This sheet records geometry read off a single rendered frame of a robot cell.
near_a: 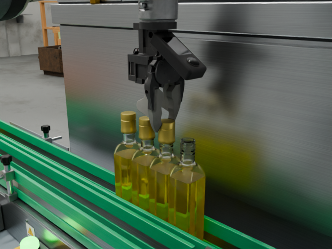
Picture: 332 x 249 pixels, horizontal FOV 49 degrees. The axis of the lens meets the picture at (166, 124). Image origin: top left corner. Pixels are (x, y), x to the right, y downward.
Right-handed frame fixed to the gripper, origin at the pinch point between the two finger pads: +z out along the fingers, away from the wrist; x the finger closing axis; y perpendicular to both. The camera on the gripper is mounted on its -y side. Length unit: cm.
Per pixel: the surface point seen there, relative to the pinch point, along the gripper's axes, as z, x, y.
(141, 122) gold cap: 0.4, 1.7, 5.5
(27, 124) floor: 116, -143, 373
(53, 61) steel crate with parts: 83, -335, 636
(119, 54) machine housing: -10.0, -14.8, 32.0
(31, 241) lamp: 30.7, 19.2, 26.0
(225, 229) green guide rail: 19.8, -3.1, -13.5
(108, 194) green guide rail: 19.7, 4.4, 14.4
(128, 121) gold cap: 1.3, 1.1, 10.2
